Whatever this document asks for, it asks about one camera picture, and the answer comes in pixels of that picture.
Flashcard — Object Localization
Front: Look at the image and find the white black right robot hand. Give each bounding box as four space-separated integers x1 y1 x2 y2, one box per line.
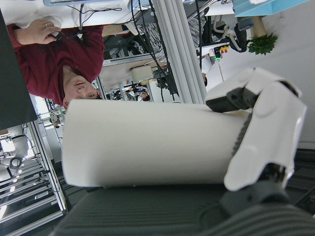
53 67 315 236

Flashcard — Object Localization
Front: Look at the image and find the white paper cup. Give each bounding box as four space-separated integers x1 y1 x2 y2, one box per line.
61 99 254 188

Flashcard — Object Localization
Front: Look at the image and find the aluminium shelf rack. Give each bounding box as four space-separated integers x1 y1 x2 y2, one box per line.
0 120 68 236

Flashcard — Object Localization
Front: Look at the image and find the potted green plant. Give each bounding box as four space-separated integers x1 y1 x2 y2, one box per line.
247 16 279 56

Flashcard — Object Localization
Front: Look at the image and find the person in red sweater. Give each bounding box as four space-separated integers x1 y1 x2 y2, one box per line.
6 17 105 110

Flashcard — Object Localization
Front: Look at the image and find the black monitor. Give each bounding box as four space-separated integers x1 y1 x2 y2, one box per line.
0 8 37 131

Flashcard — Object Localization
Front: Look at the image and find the light blue plastic bin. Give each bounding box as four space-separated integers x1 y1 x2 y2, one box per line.
232 0 290 18

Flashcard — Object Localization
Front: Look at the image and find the aluminium profile post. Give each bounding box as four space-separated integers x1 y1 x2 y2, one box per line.
151 0 207 104

